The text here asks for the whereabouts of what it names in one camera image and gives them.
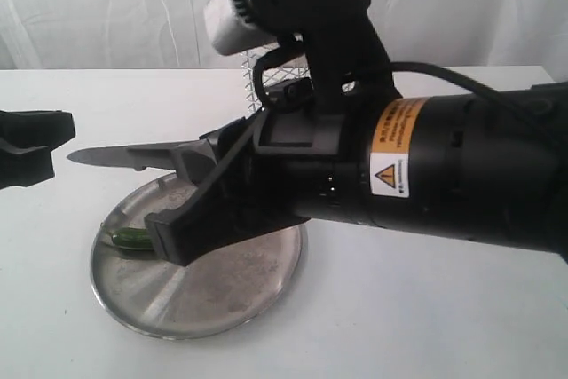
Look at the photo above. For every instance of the round stainless steel plate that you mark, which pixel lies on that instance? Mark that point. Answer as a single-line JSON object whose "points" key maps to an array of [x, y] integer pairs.
{"points": [[221, 290]]}

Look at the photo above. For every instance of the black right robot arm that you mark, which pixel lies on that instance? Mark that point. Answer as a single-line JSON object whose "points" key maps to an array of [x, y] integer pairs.
{"points": [[453, 166]]}

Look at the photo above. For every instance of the green chili pepper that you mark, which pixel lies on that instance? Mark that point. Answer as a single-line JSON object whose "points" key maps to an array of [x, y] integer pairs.
{"points": [[127, 238]]}

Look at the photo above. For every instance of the black-handled kitchen knife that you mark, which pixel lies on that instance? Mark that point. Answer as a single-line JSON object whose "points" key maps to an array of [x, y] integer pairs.
{"points": [[123, 157]]}

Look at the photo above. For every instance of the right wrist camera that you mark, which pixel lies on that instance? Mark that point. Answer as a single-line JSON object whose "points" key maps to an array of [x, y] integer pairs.
{"points": [[336, 37]]}

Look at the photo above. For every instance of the chrome wire utensil holder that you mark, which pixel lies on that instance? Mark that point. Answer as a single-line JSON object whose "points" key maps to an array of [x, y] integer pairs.
{"points": [[290, 75]]}

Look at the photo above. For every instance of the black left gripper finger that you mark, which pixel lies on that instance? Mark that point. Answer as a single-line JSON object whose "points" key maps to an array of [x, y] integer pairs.
{"points": [[25, 129], [24, 167]]}

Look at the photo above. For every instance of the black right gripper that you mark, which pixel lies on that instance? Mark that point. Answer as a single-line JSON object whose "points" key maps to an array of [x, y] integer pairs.
{"points": [[351, 167]]}

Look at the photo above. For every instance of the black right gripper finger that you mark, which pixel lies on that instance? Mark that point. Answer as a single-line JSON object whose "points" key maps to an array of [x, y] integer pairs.
{"points": [[192, 160]]}

